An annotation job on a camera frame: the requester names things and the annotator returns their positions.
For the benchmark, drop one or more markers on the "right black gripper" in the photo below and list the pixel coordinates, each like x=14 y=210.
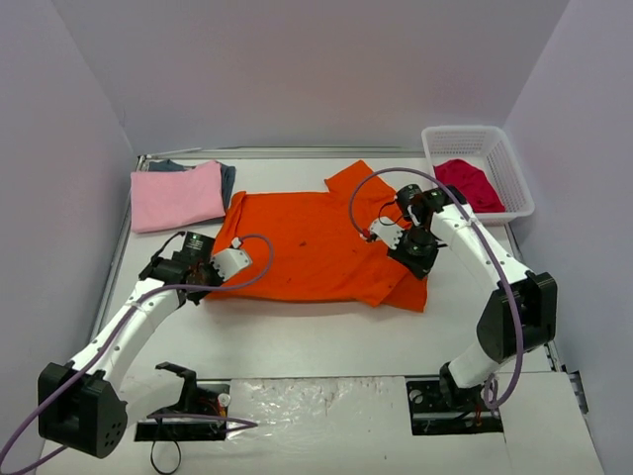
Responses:
x=412 y=262

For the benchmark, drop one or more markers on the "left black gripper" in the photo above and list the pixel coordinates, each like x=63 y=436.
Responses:
x=199 y=290

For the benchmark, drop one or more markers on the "orange t shirt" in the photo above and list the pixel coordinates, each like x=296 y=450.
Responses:
x=305 y=248

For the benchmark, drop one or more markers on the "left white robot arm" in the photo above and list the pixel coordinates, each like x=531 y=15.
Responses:
x=79 y=402

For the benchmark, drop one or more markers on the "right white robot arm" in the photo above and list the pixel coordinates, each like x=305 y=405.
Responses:
x=520 y=313

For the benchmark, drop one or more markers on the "pink folded t shirt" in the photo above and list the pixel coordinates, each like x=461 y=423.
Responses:
x=162 y=200

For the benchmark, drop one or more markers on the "red t shirt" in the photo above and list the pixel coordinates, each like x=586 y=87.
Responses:
x=472 y=183

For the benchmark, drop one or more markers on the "dark blue folded t shirt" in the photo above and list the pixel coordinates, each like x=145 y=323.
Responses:
x=228 y=175

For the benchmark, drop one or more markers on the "white plastic basket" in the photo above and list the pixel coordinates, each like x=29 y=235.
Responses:
x=488 y=149

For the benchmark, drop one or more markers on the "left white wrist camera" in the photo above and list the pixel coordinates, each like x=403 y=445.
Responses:
x=229 y=262

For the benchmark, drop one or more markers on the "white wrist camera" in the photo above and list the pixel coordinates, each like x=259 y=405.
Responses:
x=229 y=262
x=386 y=231

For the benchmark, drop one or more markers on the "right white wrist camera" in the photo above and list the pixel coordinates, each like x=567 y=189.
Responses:
x=386 y=231

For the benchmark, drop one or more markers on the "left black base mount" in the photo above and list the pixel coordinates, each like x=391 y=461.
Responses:
x=212 y=399

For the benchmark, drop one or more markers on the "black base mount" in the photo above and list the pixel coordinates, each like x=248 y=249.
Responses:
x=430 y=414
x=212 y=399

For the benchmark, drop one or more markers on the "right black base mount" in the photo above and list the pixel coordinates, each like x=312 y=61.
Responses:
x=430 y=414

